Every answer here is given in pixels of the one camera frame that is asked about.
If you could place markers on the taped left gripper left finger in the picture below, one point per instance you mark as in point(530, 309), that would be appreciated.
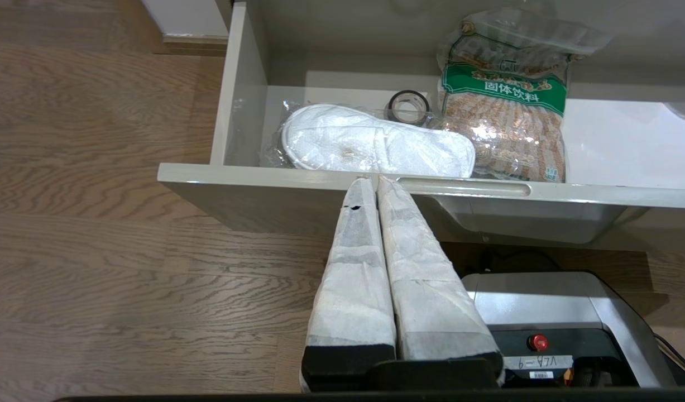
point(353, 279)

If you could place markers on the white slippers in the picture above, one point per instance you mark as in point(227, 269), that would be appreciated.
point(375, 145)

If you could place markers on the black tape roll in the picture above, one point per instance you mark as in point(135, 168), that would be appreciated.
point(395, 106)

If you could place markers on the drink powder bag green label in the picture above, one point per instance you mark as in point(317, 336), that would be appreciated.
point(504, 123)

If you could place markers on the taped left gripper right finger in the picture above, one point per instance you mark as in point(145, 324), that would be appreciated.
point(426, 279)

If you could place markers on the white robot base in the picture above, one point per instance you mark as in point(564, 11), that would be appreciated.
point(560, 318)

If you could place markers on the beige cabinet drawer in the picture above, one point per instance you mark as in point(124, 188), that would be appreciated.
point(599, 139)

